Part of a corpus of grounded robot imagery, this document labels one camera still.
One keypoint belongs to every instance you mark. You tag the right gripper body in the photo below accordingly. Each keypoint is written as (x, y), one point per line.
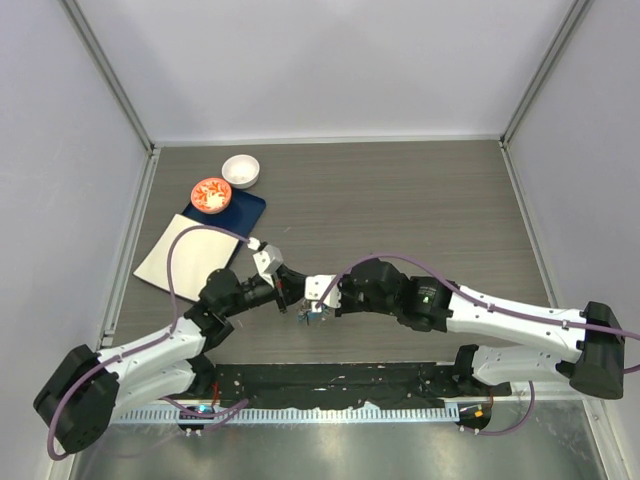
(353, 300)

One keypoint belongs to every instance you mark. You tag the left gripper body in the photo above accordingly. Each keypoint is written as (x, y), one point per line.
(281, 288)

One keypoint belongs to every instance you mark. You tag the large keyring with blue handle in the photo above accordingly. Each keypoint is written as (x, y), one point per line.
(308, 314)

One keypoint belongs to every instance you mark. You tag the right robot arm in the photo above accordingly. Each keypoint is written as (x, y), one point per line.
(579, 346)

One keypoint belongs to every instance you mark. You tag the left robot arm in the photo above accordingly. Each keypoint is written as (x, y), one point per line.
(89, 388)

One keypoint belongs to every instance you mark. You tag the blue tray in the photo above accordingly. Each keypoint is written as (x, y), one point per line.
(240, 216)

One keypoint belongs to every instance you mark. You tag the orange patterned bowl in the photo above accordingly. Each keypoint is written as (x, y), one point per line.
(211, 195)

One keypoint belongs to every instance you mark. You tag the white bowl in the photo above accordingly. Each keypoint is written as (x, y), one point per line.
(241, 171)

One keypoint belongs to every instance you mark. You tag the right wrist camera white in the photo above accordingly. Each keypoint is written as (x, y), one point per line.
(321, 293)

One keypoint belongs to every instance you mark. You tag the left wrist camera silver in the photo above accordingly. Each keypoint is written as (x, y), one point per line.
(267, 259)

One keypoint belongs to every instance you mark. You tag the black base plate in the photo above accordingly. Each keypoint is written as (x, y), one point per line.
(400, 385)

